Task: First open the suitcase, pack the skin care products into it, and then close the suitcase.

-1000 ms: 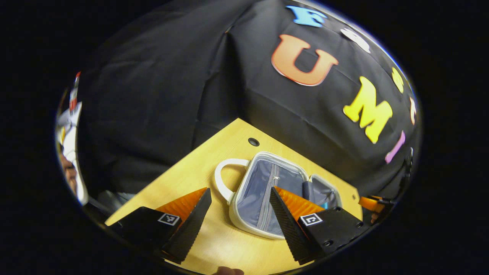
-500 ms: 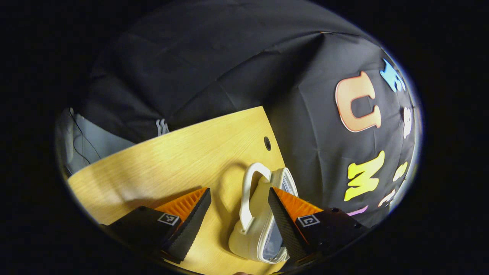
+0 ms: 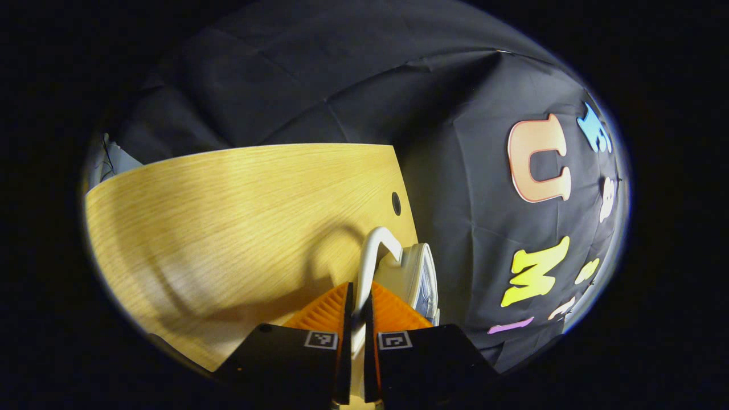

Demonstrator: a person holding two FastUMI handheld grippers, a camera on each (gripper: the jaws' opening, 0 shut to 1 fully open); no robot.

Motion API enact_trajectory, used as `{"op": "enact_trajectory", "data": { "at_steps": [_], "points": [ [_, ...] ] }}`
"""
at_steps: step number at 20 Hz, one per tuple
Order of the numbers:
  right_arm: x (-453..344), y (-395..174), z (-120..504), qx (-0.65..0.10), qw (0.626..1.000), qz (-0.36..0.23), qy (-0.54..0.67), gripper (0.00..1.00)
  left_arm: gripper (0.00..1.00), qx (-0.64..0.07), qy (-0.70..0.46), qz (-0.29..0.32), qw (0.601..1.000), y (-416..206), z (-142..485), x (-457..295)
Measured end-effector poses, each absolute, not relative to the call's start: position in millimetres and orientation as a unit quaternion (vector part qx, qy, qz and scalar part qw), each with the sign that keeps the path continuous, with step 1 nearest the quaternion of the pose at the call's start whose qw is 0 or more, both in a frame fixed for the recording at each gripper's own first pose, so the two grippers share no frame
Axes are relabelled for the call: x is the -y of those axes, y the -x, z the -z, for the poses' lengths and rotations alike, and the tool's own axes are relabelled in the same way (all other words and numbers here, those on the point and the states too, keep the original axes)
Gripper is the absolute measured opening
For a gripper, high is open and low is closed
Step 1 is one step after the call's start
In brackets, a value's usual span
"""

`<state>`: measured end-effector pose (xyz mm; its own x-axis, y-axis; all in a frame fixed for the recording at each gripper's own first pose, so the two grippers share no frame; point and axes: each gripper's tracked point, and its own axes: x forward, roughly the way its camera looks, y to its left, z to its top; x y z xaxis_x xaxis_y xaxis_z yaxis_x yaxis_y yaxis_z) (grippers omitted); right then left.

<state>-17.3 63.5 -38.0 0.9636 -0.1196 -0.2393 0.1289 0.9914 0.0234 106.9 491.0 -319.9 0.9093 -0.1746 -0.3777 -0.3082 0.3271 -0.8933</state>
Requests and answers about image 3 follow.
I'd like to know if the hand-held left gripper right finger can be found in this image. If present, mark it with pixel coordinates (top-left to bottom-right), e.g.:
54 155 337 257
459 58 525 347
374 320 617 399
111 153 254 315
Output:
363 281 502 406

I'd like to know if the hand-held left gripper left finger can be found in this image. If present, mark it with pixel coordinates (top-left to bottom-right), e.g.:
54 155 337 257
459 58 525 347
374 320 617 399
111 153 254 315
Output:
216 281 355 408

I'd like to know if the white suitcase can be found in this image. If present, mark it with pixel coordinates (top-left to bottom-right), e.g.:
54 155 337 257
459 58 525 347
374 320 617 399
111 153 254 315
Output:
349 226 441 406

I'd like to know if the black backdrop cloth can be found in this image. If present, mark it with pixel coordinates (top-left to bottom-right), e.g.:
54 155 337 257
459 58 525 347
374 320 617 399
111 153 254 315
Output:
108 0 630 374

